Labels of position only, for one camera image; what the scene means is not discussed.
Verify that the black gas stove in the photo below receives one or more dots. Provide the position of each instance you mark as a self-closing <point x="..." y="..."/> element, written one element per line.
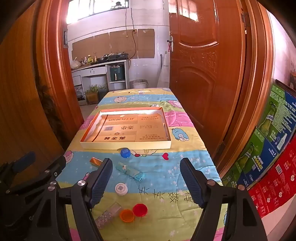
<point x="117" y="56"/>

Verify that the window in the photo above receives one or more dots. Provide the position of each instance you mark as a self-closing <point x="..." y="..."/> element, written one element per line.
<point x="97" y="9"/>

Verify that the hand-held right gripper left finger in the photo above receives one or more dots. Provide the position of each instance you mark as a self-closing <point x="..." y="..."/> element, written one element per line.
<point x="99" y="185"/>

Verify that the red carton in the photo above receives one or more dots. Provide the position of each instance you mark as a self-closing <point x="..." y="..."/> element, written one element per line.
<point x="272" y="187"/>

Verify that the potted plant brown planter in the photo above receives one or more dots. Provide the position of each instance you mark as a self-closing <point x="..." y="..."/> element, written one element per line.
<point x="92" y="96"/>

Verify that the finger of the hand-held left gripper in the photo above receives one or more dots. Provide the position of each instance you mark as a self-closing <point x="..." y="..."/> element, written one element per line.
<point x="23" y="161"/>
<point x="46" y="176"/>

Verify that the white plastic bag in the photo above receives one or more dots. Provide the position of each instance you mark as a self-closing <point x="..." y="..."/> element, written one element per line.
<point x="75" y="64"/>

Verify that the red translucent bottle cap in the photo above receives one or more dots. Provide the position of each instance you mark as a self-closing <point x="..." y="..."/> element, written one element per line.
<point x="140" y="209"/>

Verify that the yellow oil bottle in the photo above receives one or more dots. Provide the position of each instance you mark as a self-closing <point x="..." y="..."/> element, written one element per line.
<point x="89" y="59"/>

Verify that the white bottle cap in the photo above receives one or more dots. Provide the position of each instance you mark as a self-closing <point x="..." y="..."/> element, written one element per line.
<point x="121" y="188"/>

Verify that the carved wooden door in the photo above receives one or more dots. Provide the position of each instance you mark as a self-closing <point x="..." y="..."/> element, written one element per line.
<point x="203" y="69"/>

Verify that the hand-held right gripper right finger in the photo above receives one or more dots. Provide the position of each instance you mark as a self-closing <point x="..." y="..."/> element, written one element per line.
<point x="192" y="185"/>

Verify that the glass jug in crate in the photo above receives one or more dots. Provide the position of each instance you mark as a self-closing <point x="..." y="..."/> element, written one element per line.
<point x="79" y="92"/>

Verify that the teal floral lighter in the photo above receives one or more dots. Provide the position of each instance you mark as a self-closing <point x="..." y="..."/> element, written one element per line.
<point x="130" y="172"/>

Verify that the slim tall bottle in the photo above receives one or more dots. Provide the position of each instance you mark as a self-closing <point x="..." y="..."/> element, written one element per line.
<point x="94" y="57"/>

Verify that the gold rectangular lighter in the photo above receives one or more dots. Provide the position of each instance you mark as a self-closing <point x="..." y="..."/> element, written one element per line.
<point x="96" y="161"/>

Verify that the potted plant dark planter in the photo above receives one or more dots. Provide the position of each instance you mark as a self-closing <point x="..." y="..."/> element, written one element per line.
<point x="103" y="92"/>

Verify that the shallow cardboard box lid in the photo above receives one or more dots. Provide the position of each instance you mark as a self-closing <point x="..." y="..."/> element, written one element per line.
<point x="129" y="132"/>

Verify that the white plastic bucket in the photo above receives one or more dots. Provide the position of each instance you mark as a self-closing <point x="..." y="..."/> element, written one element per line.
<point x="140" y="84"/>

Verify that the metal door hinge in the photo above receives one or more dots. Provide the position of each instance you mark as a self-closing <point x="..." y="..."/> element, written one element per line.
<point x="65" y="39"/>

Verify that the wooden door frame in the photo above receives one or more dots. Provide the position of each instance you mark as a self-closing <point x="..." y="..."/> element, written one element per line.
<point x="53" y="69"/>

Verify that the blue bottle cap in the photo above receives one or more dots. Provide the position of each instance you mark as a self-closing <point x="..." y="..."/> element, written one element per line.
<point x="125" y="153"/>

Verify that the orange translucent bottle cap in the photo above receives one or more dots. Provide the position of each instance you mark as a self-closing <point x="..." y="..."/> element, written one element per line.
<point x="126" y="216"/>

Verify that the cardboard wall panel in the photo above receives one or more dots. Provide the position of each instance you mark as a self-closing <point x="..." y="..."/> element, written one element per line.
<point x="111" y="44"/>

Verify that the printed cartoon blanket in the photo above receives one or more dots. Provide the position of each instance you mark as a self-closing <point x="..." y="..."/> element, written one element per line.
<point x="152" y="166"/>

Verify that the green air fryer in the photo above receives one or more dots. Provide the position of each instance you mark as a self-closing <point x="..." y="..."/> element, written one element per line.
<point x="116" y="73"/>

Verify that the white leaning plastic sheet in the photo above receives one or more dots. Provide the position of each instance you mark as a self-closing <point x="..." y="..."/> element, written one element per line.
<point x="164" y="69"/>

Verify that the clear glitter lighter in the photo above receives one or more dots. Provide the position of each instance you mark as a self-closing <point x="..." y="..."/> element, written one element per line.
<point x="108" y="214"/>

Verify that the black frying pan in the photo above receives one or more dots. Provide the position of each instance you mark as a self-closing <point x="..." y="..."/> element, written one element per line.
<point x="101" y="59"/>

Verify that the white kitchen counter cabinet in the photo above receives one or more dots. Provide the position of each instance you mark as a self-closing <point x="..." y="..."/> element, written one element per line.
<point x="92" y="71"/>

